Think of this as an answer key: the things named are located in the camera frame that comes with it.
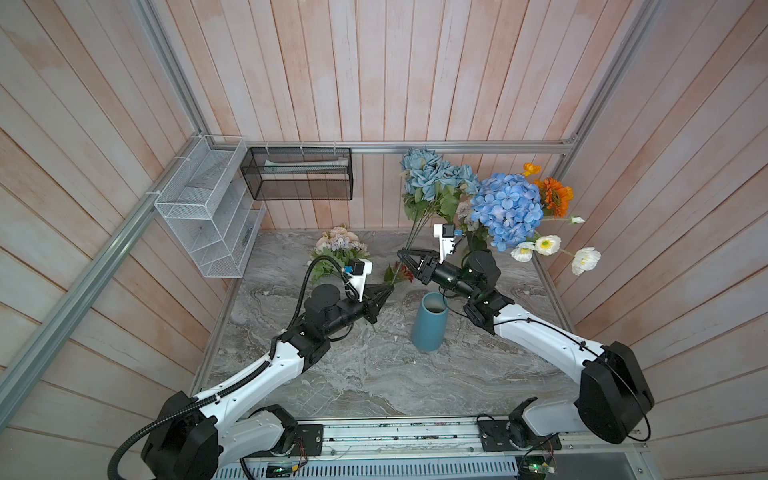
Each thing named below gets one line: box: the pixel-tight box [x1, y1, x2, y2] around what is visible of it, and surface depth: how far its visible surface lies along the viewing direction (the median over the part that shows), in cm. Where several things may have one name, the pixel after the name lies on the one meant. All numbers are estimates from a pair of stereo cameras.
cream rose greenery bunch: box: [310, 226, 371, 284], surface depth 103 cm
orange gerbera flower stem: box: [534, 177, 574, 218], surface depth 75 cm
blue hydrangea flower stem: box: [469, 172, 544, 252], surface depth 66 cm
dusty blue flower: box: [390, 148, 480, 284], surface depth 69 cm
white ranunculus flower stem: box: [510, 216, 601, 276], surface depth 63 cm
